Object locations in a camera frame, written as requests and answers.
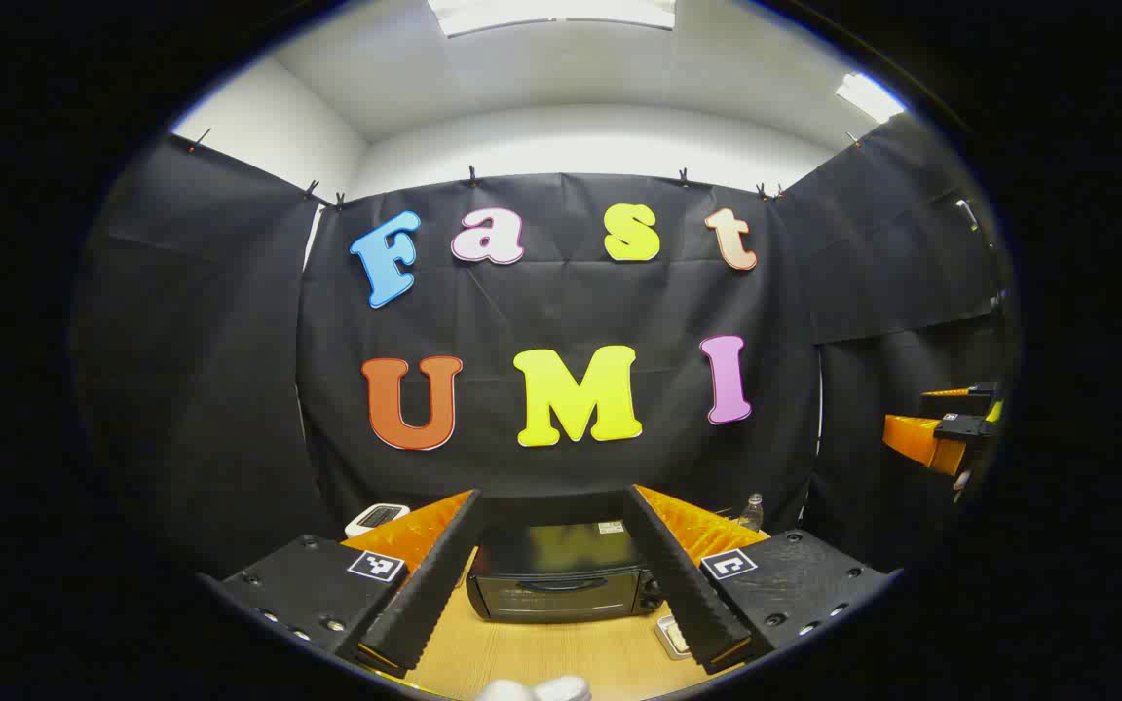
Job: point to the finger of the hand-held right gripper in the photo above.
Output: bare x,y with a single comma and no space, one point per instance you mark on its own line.
916,438
955,401

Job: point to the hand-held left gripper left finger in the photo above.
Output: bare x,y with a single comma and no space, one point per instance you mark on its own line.
430,594

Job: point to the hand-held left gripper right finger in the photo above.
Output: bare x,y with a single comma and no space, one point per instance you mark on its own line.
683,584

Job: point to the white food tray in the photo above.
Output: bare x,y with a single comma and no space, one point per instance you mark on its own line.
670,638

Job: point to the black electric oven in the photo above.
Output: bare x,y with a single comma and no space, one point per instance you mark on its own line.
561,560

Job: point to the white toaster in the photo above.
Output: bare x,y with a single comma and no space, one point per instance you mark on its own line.
376,516

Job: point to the clear plastic water bottle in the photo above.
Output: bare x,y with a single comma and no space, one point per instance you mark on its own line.
752,513

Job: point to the black backdrop cloth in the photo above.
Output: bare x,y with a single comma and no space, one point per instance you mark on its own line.
561,312

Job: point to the small ceiling light panel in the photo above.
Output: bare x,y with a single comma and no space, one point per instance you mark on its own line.
868,97

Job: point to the row of small cloth clips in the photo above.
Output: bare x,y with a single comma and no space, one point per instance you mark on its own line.
472,176

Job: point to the large ceiling light panel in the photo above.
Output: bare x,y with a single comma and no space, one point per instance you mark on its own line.
551,15

